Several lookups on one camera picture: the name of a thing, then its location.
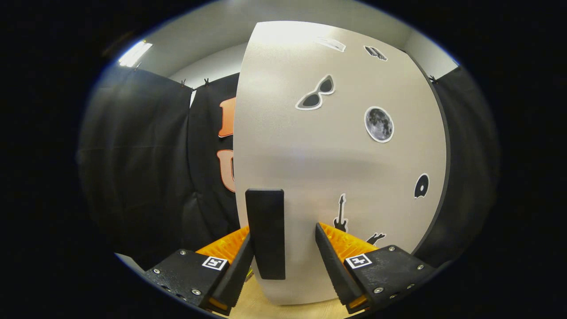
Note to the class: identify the ceiling light strip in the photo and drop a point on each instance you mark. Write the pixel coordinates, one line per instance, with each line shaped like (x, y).
(135, 53)

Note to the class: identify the black backdrop cloth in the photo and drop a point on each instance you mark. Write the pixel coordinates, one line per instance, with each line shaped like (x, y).
(133, 177)

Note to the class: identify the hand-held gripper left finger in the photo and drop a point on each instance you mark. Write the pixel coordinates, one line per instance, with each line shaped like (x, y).
(234, 274)

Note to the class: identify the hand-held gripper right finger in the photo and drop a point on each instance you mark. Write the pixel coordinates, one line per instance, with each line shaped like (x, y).
(336, 270)

